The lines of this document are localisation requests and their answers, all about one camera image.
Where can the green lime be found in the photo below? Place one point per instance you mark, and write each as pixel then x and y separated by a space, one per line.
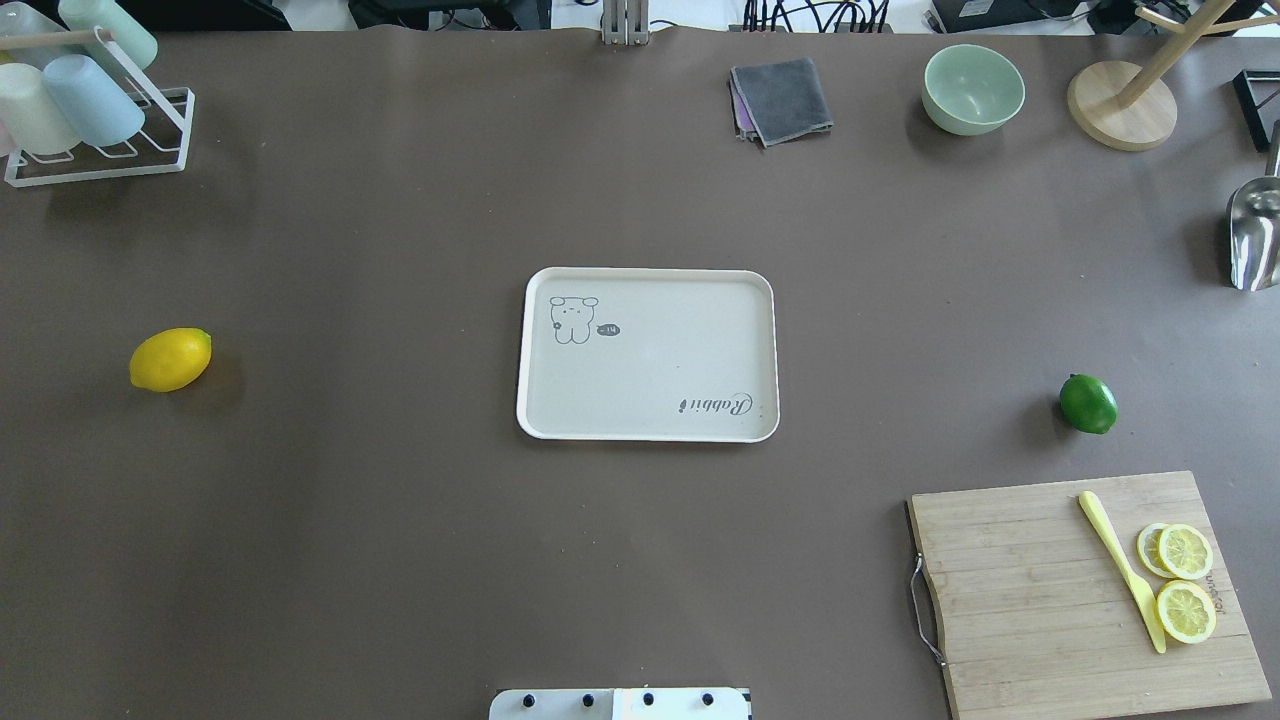
pixel 1088 404

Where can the yellow lemon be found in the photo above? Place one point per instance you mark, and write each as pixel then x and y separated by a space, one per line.
pixel 171 359

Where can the cream rectangular tray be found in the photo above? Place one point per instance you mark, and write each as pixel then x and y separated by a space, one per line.
pixel 636 354

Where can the folded grey cloth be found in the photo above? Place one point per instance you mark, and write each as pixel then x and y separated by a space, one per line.
pixel 778 102

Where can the white control box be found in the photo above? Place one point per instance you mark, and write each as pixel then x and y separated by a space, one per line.
pixel 623 703

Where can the green bowl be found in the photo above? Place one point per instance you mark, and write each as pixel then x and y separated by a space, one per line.
pixel 971 90

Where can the yellow plastic knife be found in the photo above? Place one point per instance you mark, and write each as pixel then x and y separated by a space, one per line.
pixel 1138 587

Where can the wooden cutting board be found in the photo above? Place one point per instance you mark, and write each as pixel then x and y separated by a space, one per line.
pixel 1034 620

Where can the hidden back lemon slice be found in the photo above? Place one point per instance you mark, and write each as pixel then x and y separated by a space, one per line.
pixel 1147 548

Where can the wooden mug tree stand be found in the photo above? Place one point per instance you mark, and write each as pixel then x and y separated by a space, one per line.
pixel 1129 108

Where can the upper front lemon slice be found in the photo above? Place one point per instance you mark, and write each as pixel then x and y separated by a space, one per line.
pixel 1184 551

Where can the mint green cup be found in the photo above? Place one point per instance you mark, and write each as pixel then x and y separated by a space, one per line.
pixel 135 40

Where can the lower lemon slice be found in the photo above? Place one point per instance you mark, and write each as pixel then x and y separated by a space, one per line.
pixel 1186 611

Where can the metal scoop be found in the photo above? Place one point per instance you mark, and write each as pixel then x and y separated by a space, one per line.
pixel 1253 227

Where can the pale cream cup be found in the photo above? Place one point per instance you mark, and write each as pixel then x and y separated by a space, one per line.
pixel 30 114

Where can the translucent clear cup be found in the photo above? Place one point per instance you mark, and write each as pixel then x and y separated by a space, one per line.
pixel 20 19

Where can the metal bracket post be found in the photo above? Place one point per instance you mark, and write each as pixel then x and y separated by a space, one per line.
pixel 625 22

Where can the white wire cup rack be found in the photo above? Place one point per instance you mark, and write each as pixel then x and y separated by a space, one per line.
pixel 161 147

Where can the black stand frame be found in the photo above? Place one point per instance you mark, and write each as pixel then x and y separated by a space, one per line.
pixel 1256 91

